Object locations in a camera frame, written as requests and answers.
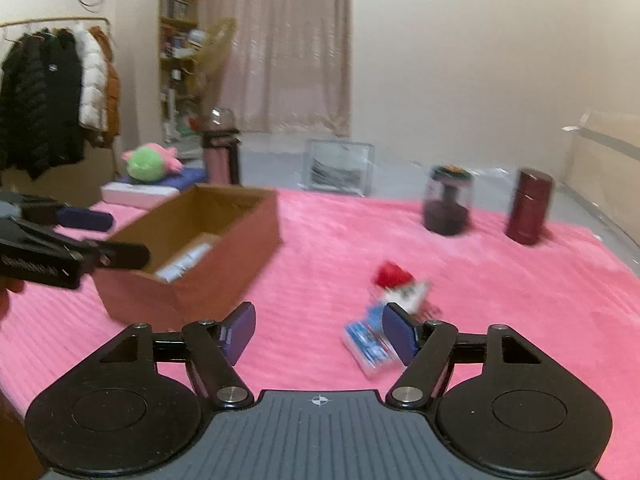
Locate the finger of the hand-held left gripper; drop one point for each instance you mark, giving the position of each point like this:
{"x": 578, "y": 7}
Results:
{"x": 122, "y": 255}
{"x": 85, "y": 219}

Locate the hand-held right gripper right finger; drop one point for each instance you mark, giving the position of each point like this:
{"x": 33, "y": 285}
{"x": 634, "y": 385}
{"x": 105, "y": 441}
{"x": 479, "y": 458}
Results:
{"x": 400, "y": 332}

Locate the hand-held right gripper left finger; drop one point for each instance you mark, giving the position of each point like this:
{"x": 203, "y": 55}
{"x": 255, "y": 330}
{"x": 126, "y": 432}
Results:
{"x": 239, "y": 332}

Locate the blue printed packet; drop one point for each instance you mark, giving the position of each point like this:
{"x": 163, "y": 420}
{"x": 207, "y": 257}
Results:
{"x": 365, "y": 341}

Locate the white power bank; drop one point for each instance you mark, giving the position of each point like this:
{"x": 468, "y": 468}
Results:
{"x": 182, "y": 262}

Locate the brown cardboard box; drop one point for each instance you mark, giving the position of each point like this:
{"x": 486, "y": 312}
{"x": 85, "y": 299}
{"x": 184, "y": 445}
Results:
{"x": 215, "y": 260}

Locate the person's left hand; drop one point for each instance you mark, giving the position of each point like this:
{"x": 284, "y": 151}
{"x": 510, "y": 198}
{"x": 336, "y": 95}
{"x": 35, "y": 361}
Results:
{"x": 10, "y": 295}

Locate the flat white box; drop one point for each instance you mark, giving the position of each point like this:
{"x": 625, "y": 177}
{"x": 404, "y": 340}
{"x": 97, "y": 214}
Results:
{"x": 135, "y": 194}

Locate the green pink plush toy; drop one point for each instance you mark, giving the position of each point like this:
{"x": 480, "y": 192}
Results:
{"x": 147, "y": 162}

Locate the blue folded cloth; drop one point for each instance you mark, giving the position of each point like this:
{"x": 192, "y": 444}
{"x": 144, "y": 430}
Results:
{"x": 187, "y": 177}

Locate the black puffer jacket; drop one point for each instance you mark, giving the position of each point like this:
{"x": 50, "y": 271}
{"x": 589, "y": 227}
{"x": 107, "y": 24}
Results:
{"x": 40, "y": 105}

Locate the brown puffer jacket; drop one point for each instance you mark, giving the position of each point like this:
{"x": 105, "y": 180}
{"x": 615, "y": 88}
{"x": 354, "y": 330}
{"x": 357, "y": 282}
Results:
{"x": 113, "y": 95}

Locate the glass teapot with dark tea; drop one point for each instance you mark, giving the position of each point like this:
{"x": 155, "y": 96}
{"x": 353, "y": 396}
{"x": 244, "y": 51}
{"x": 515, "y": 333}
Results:
{"x": 446, "y": 210}

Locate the pink steel vacuum flask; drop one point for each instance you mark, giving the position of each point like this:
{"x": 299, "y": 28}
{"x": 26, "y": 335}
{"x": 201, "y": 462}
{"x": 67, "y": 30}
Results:
{"x": 217, "y": 155}

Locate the white puffer jacket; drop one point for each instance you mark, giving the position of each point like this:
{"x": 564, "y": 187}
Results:
{"x": 92, "y": 80}

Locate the grey plastic-covered mattress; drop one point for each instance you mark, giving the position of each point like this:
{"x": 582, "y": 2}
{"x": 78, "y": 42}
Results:
{"x": 400, "y": 170}

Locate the maroon thermos jar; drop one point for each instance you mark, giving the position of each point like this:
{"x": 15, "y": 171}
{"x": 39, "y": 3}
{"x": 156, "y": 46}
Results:
{"x": 529, "y": 205}

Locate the clothes rack rod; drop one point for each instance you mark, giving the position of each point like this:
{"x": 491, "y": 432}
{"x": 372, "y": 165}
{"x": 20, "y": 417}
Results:
{"x": 50, "y": 20}

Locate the beige standing fan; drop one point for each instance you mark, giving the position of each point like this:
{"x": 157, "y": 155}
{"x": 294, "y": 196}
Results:
{"x": 215, "y": 55}

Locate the wooden bookshelf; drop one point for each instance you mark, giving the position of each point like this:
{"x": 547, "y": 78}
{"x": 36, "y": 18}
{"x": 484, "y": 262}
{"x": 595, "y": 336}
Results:
{"x": 175, "y": 15}

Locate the beige lace curtain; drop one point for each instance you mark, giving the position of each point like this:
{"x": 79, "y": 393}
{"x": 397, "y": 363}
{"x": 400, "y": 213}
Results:
{"x": 280, "y": 45}

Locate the plastic-wrapped headboard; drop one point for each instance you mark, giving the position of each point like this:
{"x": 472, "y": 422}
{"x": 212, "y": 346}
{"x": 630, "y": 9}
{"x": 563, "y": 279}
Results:
{"x": 605, "y": 160}

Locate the silver picture frame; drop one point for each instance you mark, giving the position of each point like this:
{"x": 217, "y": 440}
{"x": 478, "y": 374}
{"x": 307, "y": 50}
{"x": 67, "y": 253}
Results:
{"x": 337, "y": 167}

